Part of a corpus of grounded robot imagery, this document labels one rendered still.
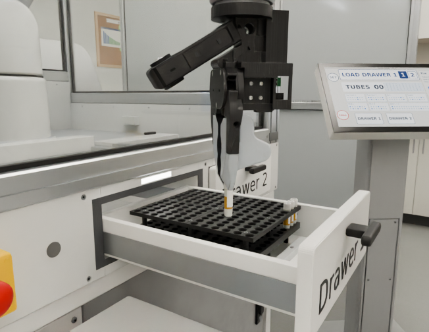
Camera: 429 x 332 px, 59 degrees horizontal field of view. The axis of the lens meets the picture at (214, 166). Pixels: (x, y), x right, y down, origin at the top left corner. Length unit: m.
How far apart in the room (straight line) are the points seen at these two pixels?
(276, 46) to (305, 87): 1.84
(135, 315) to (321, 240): 0.31
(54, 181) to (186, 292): 0.43
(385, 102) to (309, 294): 1.12
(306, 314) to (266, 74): 0.26
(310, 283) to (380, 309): 1.34
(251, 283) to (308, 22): 1.97
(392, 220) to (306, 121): 0.91
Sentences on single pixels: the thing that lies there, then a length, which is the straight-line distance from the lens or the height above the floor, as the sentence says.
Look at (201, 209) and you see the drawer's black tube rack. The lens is 0.62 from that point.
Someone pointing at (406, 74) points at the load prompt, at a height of 1.16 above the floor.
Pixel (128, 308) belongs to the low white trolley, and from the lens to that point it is 0.64.
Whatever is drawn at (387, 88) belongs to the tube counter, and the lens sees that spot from 1.53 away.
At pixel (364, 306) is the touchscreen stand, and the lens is 1.72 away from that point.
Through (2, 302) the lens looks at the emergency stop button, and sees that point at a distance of 0.47.
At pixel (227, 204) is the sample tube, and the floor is 0.95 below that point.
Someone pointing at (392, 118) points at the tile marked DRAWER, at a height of 1.00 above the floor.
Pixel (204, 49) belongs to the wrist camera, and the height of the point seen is 1.13.
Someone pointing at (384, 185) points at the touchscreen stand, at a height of 0.75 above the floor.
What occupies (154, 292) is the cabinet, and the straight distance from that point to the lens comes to 0.79.
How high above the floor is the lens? 1.08
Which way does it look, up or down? 11 degrees down
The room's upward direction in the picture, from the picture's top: straight up
